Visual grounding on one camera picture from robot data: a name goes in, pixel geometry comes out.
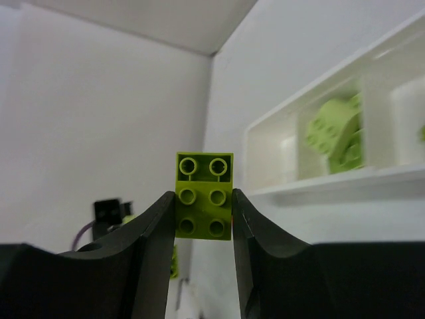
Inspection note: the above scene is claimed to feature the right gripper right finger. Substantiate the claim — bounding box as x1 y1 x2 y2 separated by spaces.
232 189 424 318

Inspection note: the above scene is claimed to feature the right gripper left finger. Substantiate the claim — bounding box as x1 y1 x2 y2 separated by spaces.
1 191 175 318

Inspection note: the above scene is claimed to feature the pale green lego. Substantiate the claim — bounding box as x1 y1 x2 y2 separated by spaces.
170 245 179 279

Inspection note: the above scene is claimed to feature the lime green lego stack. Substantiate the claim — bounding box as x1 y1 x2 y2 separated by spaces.
175 152 234 241

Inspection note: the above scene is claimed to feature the pale green lego brick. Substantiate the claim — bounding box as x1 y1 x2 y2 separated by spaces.
305 93 364 174

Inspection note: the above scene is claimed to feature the white three-compartment tray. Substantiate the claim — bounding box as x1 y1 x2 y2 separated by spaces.
243 12 424 195

